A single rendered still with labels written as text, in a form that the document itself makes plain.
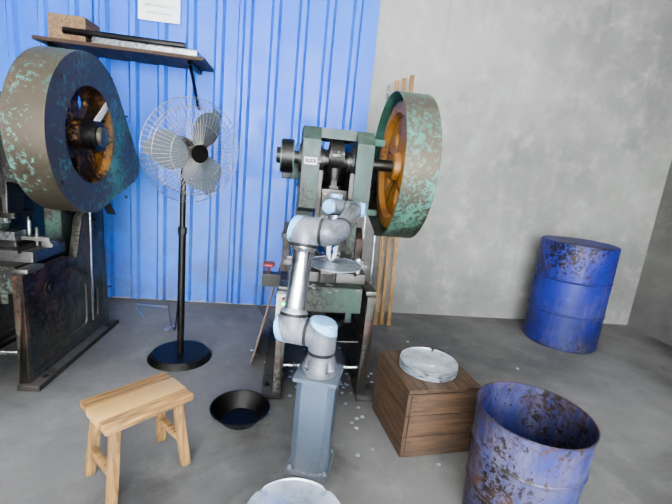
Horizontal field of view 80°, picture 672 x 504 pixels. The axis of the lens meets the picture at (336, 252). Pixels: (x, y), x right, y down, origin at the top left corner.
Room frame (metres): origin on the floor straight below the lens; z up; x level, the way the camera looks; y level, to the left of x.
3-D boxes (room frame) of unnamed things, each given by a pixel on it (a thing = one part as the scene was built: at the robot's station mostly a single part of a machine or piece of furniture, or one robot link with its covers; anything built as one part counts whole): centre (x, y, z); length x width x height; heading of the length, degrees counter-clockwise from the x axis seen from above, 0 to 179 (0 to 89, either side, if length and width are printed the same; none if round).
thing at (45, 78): (2.48, 1.82, 0.87); 1.53 x 0.99 x 1.74; 6
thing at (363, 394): (2.53, -0.19, 0.45); 0.92 x 0.12 x 0.90; 8
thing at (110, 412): (1.42, 0.72, 0.16); 0.34 x 0.24 x 0.34; 142
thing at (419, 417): (1.88, -0.52, 0.18); 0.40 x 0.38 x 0.35; 15
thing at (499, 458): (1.36, -0.81, 0.24); 0.42 x 0.42 x 0.48
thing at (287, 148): (2.34, 0.30, 1.31); 0.22 x 0.12 x 0.22; 8
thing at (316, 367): (1.55, 0.02, 0.50); 0.15 x 0.15 x 0.10
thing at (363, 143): (2.50, 0.07, 0.83); 0.79 x 0.43 x 1.34; 8
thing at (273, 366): (2.46, 0.34, 0.45); 0.92 x 0.12 x 0.90; 8
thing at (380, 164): (2.35, 0.06, 1.33); 0.66 x 0.18 x 0.18; 98
